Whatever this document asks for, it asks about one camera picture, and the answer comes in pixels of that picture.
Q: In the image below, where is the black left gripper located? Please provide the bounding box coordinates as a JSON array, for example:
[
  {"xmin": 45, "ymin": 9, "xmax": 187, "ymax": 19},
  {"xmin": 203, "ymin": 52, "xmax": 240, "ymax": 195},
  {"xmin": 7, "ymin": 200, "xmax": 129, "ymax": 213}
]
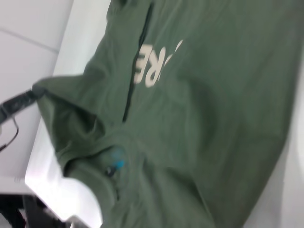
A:
[{"xmin": 0, "ymin": 84, "xmax": 48, "ymax": 124}]

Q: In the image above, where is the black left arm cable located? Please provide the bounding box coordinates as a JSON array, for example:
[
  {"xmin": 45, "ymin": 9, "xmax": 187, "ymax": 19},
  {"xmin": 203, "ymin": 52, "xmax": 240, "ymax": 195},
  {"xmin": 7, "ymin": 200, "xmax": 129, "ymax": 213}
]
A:
[{"xmin": 0, "ymin": 118, "xmax": 20, "ymax": 151}]

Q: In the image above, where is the dark green FREE t-shirt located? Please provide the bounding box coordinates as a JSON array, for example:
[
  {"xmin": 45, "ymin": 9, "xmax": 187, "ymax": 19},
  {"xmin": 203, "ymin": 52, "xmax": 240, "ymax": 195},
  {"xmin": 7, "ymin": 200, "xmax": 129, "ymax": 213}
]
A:
[{"xmin": 35, "ymin": 0, "xmax": 302, "ymax": 228}]

